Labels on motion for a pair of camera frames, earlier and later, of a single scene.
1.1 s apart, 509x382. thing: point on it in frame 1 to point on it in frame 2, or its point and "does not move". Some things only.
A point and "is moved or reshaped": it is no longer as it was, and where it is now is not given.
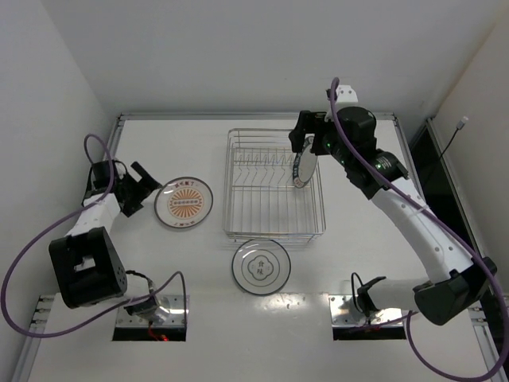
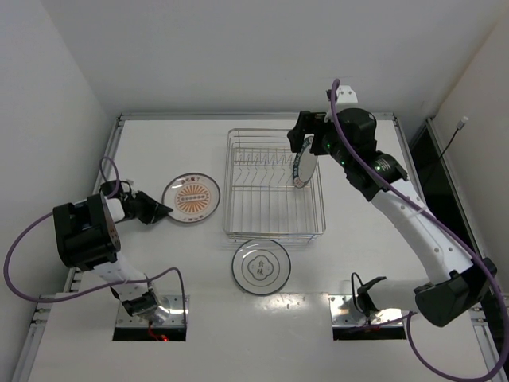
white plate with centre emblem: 261,267 does not move
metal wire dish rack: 261,201 does not move
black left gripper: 131,192 to 139,206
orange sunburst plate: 184,202 is moved or reshaped
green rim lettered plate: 305,164 does not move
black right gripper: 304,126 does not move
